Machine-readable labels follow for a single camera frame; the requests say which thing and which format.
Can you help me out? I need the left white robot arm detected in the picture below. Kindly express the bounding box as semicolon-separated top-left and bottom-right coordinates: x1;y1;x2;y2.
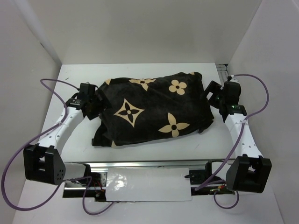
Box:
23;83;111;186

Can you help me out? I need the white cover plate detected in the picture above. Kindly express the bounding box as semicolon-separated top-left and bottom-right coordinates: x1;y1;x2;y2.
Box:
105;168;192;202

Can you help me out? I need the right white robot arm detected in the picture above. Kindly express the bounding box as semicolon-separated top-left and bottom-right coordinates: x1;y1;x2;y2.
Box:
202;81;272;193

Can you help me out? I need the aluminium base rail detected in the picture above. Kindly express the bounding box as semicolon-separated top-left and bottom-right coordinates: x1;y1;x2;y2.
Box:
63;159;223;202

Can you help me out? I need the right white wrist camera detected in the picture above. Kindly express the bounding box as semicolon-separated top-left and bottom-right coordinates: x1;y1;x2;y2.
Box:
227;75;240;84

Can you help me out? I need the aluminium side rail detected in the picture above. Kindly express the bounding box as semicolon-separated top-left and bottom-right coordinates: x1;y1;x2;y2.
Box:
216;64;229;83

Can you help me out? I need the black beige patterned pillowcase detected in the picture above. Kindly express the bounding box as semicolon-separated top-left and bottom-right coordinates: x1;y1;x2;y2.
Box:
92;72;214;147

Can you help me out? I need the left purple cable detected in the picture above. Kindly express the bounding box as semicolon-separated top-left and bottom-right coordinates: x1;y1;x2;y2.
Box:
1;78;117;215

